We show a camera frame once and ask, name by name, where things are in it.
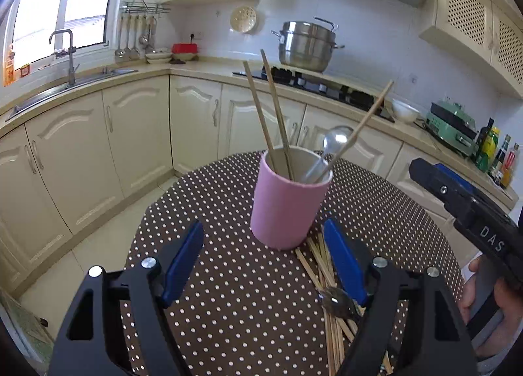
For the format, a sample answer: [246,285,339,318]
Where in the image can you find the white ceramic bowl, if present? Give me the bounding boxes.
[392,99,420,123]

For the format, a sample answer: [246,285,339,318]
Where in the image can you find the window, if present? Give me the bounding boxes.
[8,0,109,69]

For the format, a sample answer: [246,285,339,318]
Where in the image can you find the pink utensil cup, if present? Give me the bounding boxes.
[250,146,333,250]

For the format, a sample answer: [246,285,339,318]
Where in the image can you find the red label bottle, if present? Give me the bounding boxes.
[500,143,519,189]

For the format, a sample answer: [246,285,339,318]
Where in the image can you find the round cream wall plate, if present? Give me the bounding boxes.
[229,5,258,34]

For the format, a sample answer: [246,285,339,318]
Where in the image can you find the dark oil bottle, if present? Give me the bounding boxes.
[472,118,495,163]

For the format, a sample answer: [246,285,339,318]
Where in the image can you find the black gas stove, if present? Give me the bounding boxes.
[232,65,396,123]

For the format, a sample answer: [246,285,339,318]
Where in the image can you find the leaning wooden chopstick in cup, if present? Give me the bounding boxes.
[306,80,395,184]

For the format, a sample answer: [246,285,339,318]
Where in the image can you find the right upper cabinet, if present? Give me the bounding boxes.
[419,0,522,99]

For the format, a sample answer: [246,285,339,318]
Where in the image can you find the steel kitchen sink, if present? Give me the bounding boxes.
[6,67,136,121]

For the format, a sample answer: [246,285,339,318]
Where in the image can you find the hanging steel spoon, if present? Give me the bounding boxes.
[129,15,140,60]

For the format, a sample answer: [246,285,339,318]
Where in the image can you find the grey sleeve right forearm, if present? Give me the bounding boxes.
[476,311,522,375]

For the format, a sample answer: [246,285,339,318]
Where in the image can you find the stacked white dishes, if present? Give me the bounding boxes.
[145,50,172,65]

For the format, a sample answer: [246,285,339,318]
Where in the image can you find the cream lower cabinets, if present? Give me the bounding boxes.
[0,71,512,295]

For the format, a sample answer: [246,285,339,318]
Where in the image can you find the red container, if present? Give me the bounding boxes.
[171,42,198,54]

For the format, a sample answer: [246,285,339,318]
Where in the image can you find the green electric cooker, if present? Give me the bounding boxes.
[424,100,477,157]

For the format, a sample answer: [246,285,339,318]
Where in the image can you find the person's right hand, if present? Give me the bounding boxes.
[457,255,523,360]

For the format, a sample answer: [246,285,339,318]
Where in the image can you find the dark soy sauce bottle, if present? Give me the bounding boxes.
[489,135,511,183]

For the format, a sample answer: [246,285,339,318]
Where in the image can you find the steel steamer pot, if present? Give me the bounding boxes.
[271,17,345,74]

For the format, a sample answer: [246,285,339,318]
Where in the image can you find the steel spoon in cup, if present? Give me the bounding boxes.
[301,126,354,183]

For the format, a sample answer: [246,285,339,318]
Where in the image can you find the wall utensil rack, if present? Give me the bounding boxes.
[120,0,171,16]

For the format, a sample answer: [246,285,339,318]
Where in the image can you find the hanging steel ladle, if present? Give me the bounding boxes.
[114,14,125,62]

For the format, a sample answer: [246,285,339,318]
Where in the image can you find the yellow green bottle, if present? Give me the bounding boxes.
[476,126,500,172]

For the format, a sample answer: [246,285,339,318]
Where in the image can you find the chrome kitchen faucet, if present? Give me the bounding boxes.
[49,28,76,88]

